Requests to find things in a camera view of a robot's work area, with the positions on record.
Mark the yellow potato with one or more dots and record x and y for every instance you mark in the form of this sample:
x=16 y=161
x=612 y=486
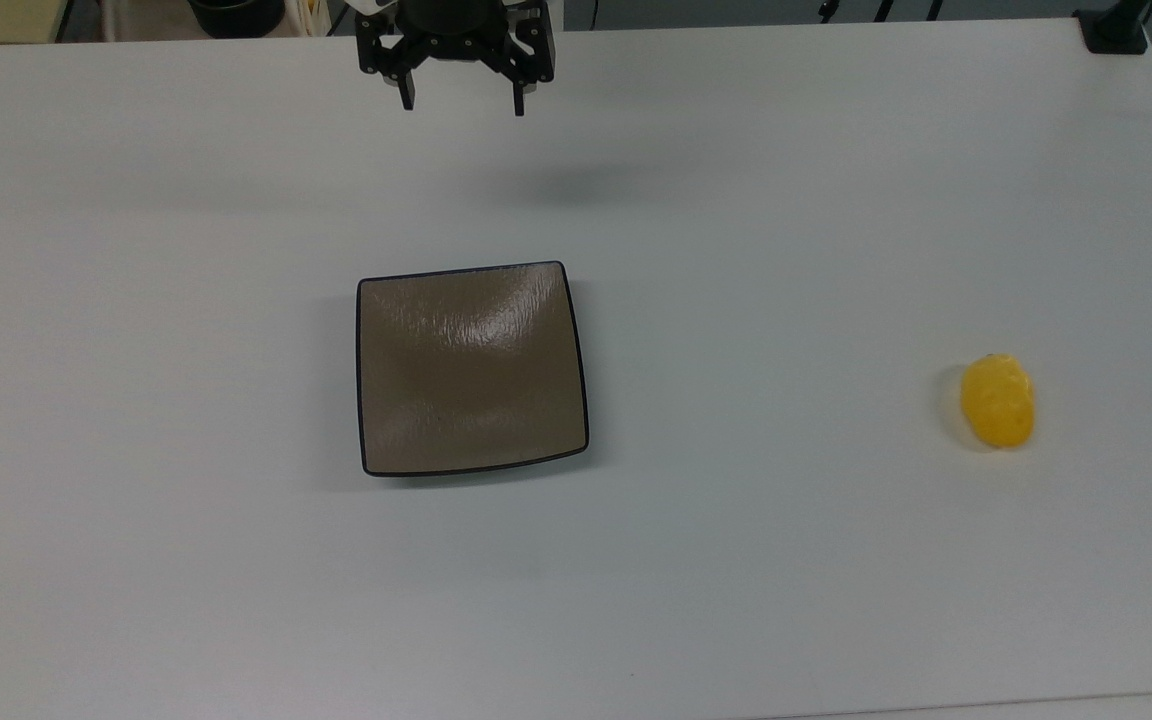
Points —
x=998 y=402

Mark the white adjacent table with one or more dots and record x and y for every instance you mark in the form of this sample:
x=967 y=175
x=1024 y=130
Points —
x=1086 y=710

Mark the square brown ceramic plate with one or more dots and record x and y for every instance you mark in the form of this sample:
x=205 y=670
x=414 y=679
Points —
x=471 y=370

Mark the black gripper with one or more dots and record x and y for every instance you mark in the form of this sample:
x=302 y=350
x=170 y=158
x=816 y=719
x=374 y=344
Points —
x=451 y=25

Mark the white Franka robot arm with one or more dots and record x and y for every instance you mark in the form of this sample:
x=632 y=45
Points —
x=368 y=5

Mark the black tripod legs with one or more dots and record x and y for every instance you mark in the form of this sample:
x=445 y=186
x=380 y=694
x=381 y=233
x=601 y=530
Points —
x=881 y=8

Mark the black round bin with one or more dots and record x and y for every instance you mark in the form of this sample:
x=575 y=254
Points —
x=236 y=15

